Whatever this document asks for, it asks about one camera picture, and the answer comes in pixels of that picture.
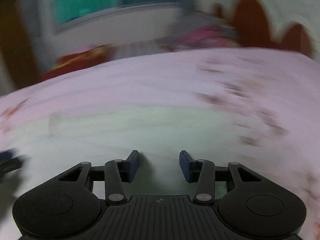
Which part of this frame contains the pink floral bed sheet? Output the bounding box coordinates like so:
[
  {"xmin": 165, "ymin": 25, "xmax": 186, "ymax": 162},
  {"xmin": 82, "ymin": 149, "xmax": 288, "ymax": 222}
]
[{"xmin": 1, "ymin": 49, "xmax": 319, "ymax": 239}]

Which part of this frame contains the white knit sweater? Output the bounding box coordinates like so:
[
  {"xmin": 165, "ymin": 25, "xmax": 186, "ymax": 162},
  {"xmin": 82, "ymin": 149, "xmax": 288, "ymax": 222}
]
[{"xmin": 22, "ymin": 104, "xmax": 241, "ymax": 198}]

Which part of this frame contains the red patterned pillow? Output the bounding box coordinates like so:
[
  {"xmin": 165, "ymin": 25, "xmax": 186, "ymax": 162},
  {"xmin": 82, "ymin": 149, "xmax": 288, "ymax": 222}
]
[{"xmin": 41, "ymin": 44, "xmax": 117, "ymax": 81}]

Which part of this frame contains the red and white headboard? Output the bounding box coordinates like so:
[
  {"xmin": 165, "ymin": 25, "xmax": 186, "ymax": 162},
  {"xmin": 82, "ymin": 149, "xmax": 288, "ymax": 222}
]
[{"xmin": 210, "ymin": 0, "xmax": 315, "ymax": 58}]

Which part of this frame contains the window with green bars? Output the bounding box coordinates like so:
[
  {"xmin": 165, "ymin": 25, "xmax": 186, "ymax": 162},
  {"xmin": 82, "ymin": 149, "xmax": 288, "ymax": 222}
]
[{"xmin": 39, "ymin": 0, "xmax": 195, "ymax": 39}]

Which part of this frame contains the folded clothes pile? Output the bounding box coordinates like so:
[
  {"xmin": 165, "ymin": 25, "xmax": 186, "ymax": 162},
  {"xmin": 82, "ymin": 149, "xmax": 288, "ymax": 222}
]
[{"xmin": 159, "ymin": 12, "xmax": 240, "ymax": 51}]

